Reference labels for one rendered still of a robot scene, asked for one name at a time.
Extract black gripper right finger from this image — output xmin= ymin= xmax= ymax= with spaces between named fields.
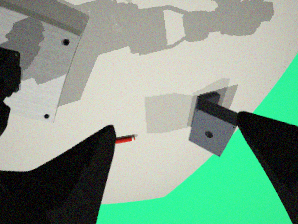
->
xmin=237 ymin=111 xmax=298 ymax=224

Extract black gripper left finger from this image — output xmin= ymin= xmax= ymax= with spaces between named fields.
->
xmin=0 ymin=125 xmax=116 ymax=224

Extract dark red peg with white band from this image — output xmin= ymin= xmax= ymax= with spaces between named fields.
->
xmin=114 ymin=136 xmax=136 ymax=144

